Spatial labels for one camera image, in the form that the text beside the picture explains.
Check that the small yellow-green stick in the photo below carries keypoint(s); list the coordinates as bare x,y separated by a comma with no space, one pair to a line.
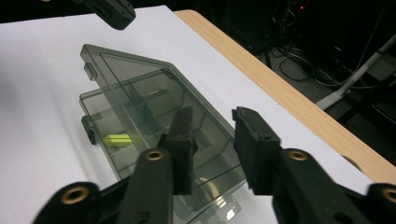
116,140

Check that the white desk leg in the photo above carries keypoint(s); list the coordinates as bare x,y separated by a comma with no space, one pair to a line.
351,81

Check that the grey plastic compartment box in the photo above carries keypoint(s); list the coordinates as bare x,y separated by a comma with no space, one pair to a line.
140,81

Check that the light wooden table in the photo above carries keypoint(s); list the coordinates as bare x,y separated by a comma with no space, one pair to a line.
280,93

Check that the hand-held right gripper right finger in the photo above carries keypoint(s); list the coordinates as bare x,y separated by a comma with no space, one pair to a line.
258,155

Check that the white table board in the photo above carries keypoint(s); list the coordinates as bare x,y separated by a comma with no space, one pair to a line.
37,77

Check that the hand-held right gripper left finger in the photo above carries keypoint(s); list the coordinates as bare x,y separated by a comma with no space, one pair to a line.
182,149

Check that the dark equipment with red light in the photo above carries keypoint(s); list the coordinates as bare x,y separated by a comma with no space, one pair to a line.
295,12

